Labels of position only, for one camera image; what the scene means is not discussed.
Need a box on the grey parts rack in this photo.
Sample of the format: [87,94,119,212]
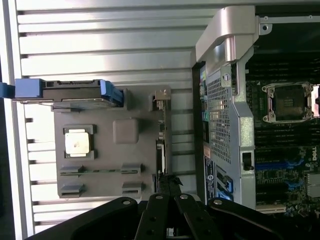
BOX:
[51,84,173,200]

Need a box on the green motherboard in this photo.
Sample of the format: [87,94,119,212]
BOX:
[246,44,320,215]

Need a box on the blue expansion slot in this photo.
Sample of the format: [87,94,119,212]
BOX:
[254,161,288,170]

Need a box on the silver CPU chip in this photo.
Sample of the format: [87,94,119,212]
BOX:
[64,131,90,158]

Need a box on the open black PC case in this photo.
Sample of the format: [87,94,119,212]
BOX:
[191,6,320,217]

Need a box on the silver chipset heatsink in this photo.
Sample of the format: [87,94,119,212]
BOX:
[307,173,320,198]

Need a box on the CPU socket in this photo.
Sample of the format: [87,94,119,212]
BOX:
[261,81,315,125]

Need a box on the hard disk blue caddy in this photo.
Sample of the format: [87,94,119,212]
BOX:
[0,78,126,109]

